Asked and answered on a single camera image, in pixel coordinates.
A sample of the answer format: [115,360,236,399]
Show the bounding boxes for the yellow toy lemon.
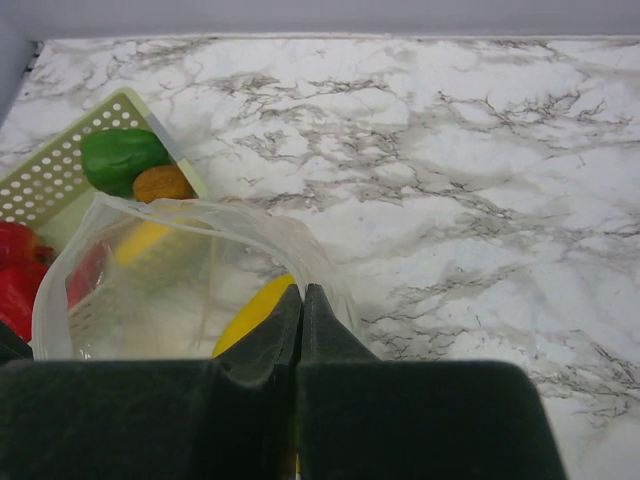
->
[212,274,295,357]

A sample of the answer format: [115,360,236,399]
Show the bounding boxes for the pale green perforated basket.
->
[0,87,210,359]

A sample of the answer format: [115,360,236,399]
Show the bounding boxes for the clear zip top bag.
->
[45,194,360,360]

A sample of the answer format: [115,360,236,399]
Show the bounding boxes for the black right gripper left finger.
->
[1,287,302,479]

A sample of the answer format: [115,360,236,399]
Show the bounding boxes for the red toy bell pepper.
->
[0,261,48,342]

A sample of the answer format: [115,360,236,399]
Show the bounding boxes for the red toy chili pepper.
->
[67,242,109,308]

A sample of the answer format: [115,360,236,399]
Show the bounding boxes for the green bell pepper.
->
[80,128,172,198]

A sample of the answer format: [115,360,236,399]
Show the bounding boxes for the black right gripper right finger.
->
[298,284,565,479]

